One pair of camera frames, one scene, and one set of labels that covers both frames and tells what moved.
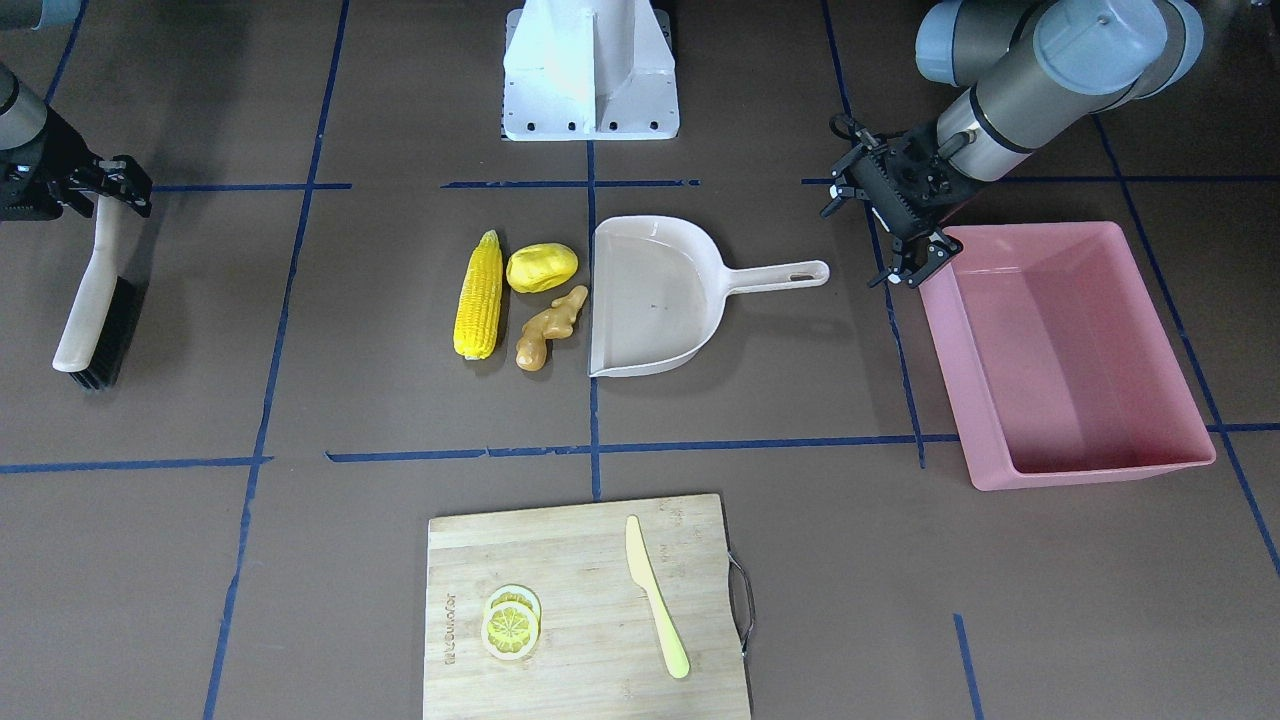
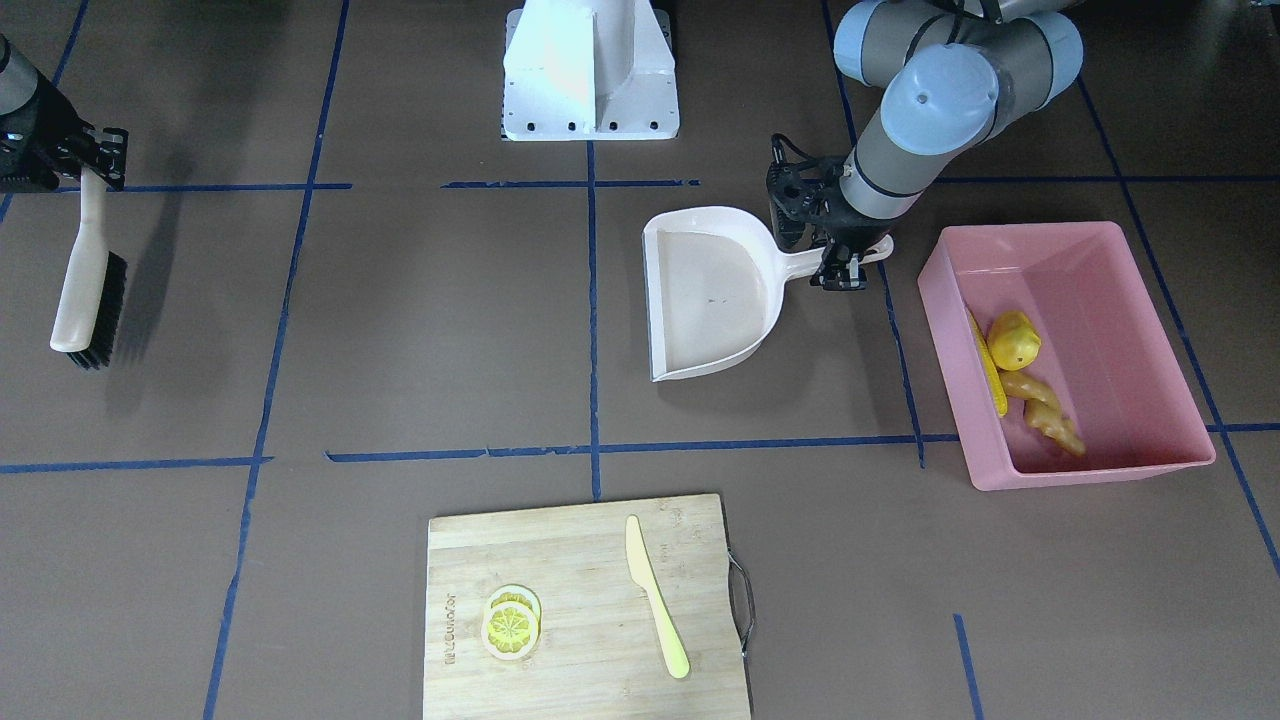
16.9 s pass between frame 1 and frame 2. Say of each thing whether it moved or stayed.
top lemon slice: stayed
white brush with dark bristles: moved
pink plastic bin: stayed
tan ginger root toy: moved
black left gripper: moved
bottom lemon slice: stayed
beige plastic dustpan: moved
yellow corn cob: moved
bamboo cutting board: stayed
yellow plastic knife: stayed
